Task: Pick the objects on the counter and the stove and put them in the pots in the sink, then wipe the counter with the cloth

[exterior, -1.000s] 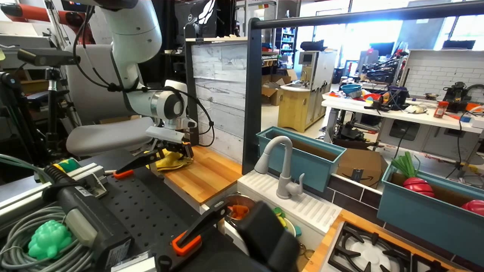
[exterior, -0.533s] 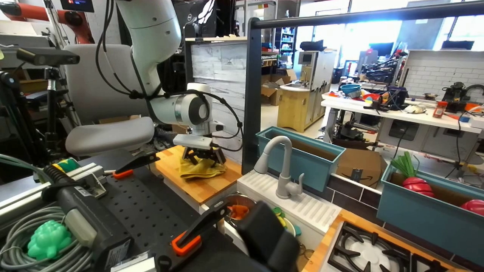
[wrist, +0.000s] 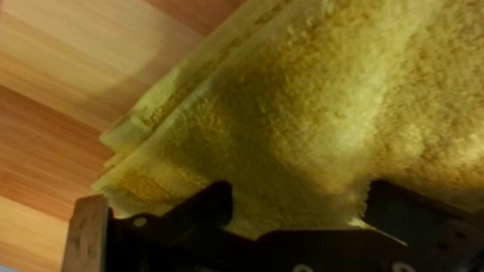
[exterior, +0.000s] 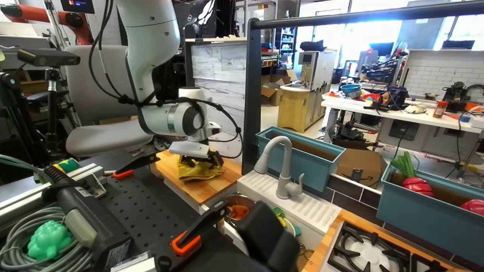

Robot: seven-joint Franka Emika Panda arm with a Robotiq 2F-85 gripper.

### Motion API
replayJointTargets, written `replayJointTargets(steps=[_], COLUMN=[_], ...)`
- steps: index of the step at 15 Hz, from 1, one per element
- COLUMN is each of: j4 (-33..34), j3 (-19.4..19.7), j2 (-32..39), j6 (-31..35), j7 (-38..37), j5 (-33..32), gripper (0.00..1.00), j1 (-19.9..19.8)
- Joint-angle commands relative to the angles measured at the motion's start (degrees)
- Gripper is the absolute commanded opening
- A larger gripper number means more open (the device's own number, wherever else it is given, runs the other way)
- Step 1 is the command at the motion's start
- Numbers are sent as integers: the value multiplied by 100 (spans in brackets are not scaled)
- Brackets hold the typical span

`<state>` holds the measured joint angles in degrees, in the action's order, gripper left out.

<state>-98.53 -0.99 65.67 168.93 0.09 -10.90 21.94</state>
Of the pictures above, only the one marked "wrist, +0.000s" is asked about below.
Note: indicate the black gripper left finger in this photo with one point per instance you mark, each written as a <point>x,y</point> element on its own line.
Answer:
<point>197,216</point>

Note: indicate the yellow terry towel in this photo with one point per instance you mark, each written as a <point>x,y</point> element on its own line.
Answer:
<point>311,111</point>

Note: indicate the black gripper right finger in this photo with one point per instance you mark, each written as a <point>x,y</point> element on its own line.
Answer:
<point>417,216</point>

